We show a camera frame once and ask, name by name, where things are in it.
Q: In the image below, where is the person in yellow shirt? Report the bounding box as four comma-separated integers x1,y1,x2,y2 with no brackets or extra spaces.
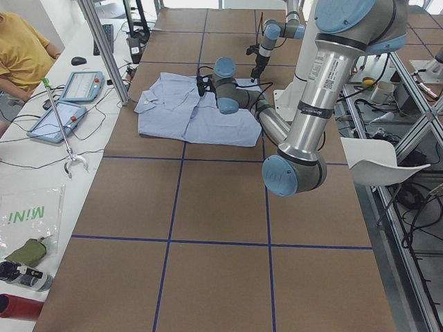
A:
0,11,62,104

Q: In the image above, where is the lower blue teach pendant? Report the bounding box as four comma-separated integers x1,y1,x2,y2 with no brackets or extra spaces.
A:
26,101,87,143

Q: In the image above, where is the upper blue teach pendant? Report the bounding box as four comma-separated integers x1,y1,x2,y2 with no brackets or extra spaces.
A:
60,71,104,103

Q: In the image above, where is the green cloth pouch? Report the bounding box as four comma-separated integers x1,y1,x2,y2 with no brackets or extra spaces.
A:
5,238,47,267

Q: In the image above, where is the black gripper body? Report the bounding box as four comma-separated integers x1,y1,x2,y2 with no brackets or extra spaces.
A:
254,54,267,76

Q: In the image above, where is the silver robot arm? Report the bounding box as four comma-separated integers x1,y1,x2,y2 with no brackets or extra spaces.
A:
246,0,305,82
213,1,408,196

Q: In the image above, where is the black keyboard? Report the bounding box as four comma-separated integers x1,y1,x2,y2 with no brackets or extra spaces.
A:
92,23,115,57

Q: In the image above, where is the black computer mouse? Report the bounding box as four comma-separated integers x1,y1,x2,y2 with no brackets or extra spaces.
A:
71,56,87,66

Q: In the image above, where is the blue teach pendant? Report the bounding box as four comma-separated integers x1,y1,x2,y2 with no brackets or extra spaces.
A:
26,101,87,143
60,71,104,103

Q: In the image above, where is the reacher grabber stick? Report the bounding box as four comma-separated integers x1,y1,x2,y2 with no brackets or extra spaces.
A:
42,77,89,179

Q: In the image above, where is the red cylinder bottle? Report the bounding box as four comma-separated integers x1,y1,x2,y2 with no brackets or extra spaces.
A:
1,294,44,322

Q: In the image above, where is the clear plastic bag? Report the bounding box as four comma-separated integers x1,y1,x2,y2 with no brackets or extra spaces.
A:
1,185,65,258

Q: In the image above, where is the plastic water bottle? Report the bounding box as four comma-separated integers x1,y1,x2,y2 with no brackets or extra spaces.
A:
1,261,53,292

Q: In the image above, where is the white plastic chair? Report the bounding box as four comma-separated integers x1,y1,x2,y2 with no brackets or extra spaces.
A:
341,137,431,186

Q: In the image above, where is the light blue striped shirt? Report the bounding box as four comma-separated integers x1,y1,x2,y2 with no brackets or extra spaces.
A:
134,72,262,147

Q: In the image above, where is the aluminium frame post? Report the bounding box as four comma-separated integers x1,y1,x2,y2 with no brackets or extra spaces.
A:
78,0,129,106

